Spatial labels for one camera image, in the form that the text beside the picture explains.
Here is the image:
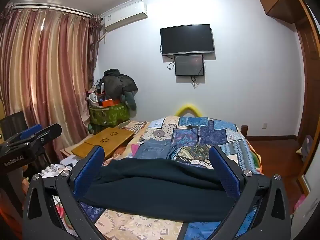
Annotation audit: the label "wooden lap desk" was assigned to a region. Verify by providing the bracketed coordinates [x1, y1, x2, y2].
[71, 127, 135, 159]

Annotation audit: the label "yellow foam tube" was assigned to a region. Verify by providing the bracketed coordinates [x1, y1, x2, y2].
[175, 103, 204, 117]

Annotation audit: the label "white air conditioner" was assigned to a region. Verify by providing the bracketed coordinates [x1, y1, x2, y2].
[101, 2, 148, 32]

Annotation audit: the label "blue patchwork blanket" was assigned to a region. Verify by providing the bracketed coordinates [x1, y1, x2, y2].
[54, 116, 263, 240]

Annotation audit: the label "pile of white cloth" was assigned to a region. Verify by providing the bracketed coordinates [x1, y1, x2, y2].
[39, 163, 66, 178]

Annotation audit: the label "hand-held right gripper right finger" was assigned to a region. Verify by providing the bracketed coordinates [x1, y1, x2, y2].
[176, 145, 293, 240]

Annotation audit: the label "pile of dark jackets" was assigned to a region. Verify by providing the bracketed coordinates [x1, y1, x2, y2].
[99, 69, 139, 100]

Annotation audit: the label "pink slipper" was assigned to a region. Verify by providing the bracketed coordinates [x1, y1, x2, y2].
[294, 194, 306, 211]

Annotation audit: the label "black wall television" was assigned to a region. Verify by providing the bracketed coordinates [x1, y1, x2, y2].
[160, 24, 215, 56]

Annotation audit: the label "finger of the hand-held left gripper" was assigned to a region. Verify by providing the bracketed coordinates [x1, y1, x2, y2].
[15, 123, 62, 153]
[0, 124, 43, 148]

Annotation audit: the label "small black wall monitor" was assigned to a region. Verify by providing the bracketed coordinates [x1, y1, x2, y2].
[174, 54, 205, 77]

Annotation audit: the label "grey green cloth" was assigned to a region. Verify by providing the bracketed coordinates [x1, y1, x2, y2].
[120, 91, 137, 118]

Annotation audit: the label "folded blue jeans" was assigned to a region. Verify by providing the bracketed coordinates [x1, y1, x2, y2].
[134, 138, 178, 160]

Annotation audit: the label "orange box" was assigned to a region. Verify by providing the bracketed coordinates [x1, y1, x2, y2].
[99, 99, 121, 107]

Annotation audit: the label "white curtain rail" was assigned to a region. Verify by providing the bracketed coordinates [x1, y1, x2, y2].
[12, 2, 93, 18]

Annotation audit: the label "green patterned storage bag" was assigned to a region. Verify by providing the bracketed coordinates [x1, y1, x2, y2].
[89, 100, 130, 128]

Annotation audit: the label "pink striped curtain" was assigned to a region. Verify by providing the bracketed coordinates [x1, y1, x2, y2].
[0, 2, 102, 160]

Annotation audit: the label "black mesh chair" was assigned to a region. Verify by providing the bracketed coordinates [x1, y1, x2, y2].
[0, 111, 28, 143]

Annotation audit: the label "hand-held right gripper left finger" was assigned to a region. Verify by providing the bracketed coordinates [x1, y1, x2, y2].
[22, 145, 110, 240]

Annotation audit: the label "dark navy pants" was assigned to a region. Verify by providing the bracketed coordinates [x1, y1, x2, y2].
[80, 158, 240, 223]

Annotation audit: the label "grey pink bag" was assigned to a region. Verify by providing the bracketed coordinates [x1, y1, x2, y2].
[301, 135, 314, 162]

